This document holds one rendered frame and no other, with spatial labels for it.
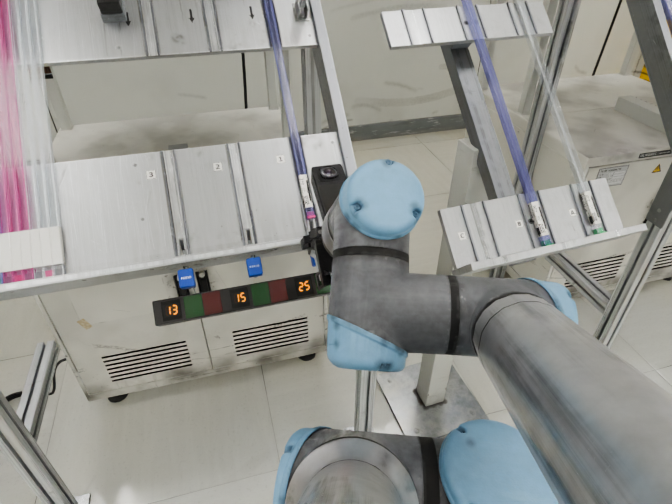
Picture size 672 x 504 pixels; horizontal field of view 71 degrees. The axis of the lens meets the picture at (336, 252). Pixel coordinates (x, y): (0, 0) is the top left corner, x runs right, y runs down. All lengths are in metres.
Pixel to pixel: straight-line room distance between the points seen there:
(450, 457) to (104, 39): 0.85
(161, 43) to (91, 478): 1.07
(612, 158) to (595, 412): 1.33
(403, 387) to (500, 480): 1.03
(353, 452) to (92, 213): 0.59
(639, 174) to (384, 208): 1.31
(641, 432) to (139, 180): 0.77
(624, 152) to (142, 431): 1.57
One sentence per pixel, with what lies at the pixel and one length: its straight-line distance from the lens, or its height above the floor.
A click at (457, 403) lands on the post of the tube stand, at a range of 1.49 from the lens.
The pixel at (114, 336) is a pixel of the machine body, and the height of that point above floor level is 0.29.
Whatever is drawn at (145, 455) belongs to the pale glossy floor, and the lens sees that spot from 1.46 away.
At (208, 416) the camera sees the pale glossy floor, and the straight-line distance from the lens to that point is 1.48.
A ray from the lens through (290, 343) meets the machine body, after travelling 1.44.
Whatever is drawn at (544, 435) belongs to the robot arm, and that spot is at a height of 0.98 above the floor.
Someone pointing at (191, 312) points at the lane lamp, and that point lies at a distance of 0.80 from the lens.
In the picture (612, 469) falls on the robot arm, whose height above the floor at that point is 1.01.
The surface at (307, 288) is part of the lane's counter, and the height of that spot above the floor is 0.66.
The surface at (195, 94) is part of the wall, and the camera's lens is 2.73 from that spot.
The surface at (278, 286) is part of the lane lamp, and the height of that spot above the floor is 0.66.
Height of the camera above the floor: 1.19
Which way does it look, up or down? 37 degrees down
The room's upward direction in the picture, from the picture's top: straight up
